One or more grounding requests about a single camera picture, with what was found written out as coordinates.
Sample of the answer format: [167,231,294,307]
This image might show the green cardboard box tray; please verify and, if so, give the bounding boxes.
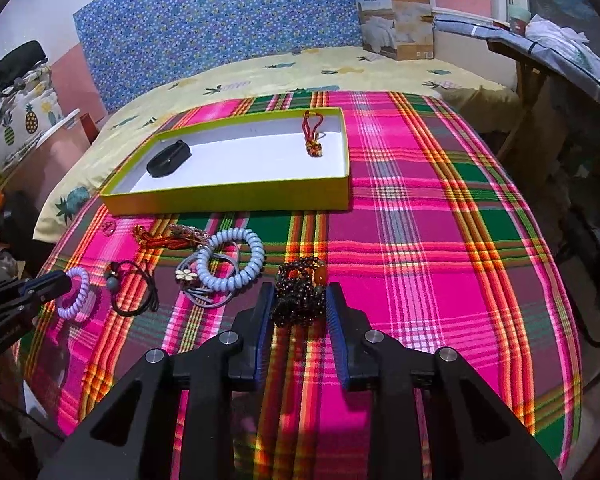
[100,106,352,216]

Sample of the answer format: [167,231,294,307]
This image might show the red braided cord bracelet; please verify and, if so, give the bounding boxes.
[301,110,327,158]

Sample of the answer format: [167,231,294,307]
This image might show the white crumpled cloth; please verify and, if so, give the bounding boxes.
[525,14,600,81]

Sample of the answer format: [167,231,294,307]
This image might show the blue floral headboard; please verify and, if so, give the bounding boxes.
[72,0,388,113]

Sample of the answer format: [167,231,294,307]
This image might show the wooden stand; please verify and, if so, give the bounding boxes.
[487,40,561,161]

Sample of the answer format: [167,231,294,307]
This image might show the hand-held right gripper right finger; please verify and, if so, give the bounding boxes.
[326,282,563,480]

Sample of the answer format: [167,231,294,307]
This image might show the pink plaid blanket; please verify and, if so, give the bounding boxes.
[17,91,583,480]

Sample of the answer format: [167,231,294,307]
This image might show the black smart band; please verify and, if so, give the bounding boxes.
[146,138,192,179]

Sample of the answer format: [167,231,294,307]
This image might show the red bracelet with gold knot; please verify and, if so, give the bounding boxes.
[132,224,181,251]

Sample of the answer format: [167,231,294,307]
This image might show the grey-blue hair tie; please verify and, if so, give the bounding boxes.
[174,245,251,308]

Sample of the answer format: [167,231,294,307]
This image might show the pale green cup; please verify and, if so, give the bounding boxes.
[509,4,531,36]

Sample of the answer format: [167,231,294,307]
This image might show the blue cloth covered board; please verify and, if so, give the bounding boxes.
[432,10,600,106]

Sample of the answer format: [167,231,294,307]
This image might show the purple spiral hair tie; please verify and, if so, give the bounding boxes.
[56,267,97,320]

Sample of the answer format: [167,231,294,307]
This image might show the pink crystal bead bracelet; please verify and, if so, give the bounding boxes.
[169,224,212,248]

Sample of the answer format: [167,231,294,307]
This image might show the cardboard quilt box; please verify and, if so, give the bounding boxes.
[352,0,436,61]

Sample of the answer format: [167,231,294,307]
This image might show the black hair tie teal bead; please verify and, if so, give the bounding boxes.
[104,259,161,317]

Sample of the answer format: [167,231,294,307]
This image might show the light blue spiral hair tie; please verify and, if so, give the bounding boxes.
[196,228,265,293]

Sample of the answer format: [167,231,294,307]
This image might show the dark beaded bracelet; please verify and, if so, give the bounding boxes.
[271,256,328,328]

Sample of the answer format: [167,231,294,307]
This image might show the black bag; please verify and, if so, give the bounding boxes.
[0,40,48,93]

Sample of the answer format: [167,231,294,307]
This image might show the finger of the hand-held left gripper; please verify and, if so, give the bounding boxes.
[0,296,43,325]
[10,269,74,303]

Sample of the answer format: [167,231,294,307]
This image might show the yellow pineapple bed sheet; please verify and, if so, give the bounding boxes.
[32,45,523,243]

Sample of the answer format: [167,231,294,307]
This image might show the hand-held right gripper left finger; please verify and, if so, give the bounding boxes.
[37,282,276,480]

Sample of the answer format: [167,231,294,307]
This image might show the pineapple print pillow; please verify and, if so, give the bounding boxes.
[0,62,66,176]

